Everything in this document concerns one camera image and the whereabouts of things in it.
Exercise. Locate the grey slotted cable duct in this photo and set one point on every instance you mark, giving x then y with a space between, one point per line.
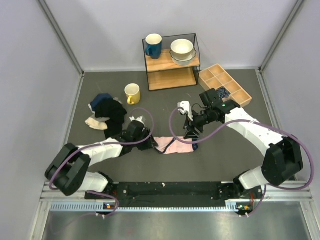
100 206

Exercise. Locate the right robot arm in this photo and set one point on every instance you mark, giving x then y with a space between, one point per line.
282 155

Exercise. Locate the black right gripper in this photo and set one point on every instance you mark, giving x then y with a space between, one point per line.
191 132

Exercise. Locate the navy striped rolled underwear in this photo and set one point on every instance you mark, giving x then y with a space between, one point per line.
223 93

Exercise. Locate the black garment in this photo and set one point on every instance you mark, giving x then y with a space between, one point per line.
114 110

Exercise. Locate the white scalloped bowl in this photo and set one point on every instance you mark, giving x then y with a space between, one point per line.
183 61

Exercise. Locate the aluminium frame rail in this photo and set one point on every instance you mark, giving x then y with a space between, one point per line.
278 194

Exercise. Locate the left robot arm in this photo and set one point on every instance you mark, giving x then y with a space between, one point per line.
68 172

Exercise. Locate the pink underwear navy trim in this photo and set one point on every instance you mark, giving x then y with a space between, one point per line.
169 145

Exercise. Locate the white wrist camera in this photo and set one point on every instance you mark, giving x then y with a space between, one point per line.
185 109
140 119

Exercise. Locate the cream garment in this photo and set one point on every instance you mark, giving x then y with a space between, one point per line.
97 123

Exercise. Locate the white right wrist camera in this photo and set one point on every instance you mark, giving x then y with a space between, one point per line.
185 109

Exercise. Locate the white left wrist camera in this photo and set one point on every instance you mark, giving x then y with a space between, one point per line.
140 119

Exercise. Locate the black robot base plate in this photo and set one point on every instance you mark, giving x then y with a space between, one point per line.
213 189

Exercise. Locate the yellow mug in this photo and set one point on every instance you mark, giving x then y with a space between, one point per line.
133 94

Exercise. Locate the wooden compartment tray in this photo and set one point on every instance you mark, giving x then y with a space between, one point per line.
216 76

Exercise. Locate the cream ceramic bowl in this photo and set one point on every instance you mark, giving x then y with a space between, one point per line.
181 48

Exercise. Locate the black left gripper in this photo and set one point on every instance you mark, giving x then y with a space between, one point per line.
150 143

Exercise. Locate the dark blue mug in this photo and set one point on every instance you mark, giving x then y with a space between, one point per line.
153 45

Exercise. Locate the navy blue garment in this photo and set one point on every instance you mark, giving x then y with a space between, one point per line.
102 96

